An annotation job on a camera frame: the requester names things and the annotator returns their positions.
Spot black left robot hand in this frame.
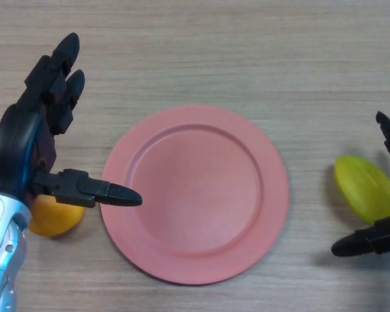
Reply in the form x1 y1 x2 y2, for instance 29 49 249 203
0 32 143 212

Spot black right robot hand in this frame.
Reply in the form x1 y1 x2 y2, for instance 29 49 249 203
331 110 390 257

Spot yellow starfruit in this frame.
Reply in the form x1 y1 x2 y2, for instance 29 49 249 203
333 155 390 225

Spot pink round plate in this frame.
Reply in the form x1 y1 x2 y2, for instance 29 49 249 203
100 104 290 286

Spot orange round fruit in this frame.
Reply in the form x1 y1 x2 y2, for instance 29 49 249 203
28 194 85 237

